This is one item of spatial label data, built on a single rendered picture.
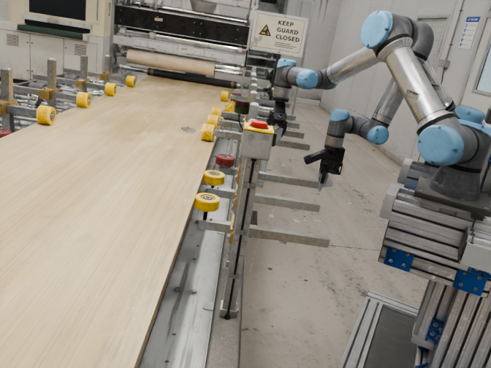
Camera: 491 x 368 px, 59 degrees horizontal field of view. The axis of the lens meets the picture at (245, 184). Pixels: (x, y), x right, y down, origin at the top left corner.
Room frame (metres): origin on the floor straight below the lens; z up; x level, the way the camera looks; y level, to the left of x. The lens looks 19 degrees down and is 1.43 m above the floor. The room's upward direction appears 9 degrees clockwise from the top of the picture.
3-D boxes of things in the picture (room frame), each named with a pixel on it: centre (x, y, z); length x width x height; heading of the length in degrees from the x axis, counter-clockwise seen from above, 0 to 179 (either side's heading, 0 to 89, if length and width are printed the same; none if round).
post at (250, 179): (1.00, -0.01, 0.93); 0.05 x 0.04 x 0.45; 2
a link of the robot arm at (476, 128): (1.36, -0.67, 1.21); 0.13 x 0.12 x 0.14; 130
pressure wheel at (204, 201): (1.30, 0.11, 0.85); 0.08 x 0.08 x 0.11
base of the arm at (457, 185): (1.37, -0.67, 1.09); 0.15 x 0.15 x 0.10
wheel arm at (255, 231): (1.31, -0.08, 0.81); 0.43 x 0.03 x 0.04; 92
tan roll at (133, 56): (4.10, 0.64, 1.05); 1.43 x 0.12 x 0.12; 92
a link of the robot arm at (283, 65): (1.84, -0.09, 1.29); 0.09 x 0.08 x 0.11; 40
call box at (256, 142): (1.00, -0.01, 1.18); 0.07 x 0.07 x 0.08; 2
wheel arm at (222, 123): (2.31, -0.02, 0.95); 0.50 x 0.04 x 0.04; 92
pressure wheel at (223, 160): (1.80, 0.10, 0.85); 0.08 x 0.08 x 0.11
